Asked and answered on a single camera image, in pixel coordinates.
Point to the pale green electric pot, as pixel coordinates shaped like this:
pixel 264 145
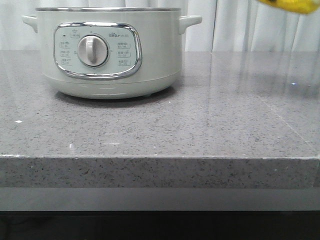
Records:
pixel 110 52

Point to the yellow corn cob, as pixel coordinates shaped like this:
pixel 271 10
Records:
pixel 294 6

